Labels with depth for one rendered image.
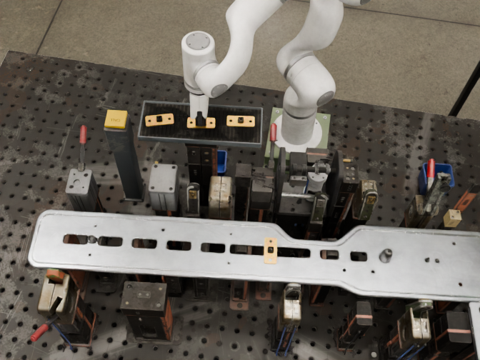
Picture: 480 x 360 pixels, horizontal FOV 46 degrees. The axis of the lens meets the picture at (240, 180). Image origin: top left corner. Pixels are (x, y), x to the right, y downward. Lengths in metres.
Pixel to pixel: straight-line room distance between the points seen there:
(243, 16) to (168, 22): 2.27
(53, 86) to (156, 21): 1.36
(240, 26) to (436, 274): 0.91
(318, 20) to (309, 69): 0.19
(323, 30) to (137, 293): 0.91
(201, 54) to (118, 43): 2.19
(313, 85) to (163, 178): 0.54
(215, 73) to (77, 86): 1.14
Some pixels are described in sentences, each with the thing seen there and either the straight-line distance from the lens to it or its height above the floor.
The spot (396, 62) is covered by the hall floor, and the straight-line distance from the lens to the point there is 3.62.
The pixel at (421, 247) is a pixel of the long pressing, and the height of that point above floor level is 1.00.
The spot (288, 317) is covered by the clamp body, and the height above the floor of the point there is 1.04.
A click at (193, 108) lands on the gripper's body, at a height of 1.29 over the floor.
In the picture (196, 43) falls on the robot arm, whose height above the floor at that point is 1.50.
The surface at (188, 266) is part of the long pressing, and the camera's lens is 1.67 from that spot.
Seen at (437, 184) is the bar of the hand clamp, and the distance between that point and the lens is 1.68.
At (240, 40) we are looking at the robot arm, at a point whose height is 1.53.
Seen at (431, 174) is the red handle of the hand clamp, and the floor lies 1.13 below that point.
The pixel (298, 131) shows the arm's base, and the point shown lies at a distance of 2.03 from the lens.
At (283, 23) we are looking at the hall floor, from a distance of 3.71.
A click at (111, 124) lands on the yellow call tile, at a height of 1.16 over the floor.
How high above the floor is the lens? 2.54
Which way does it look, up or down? 59 degrees down
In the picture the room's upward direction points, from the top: 4 degrees clockwise
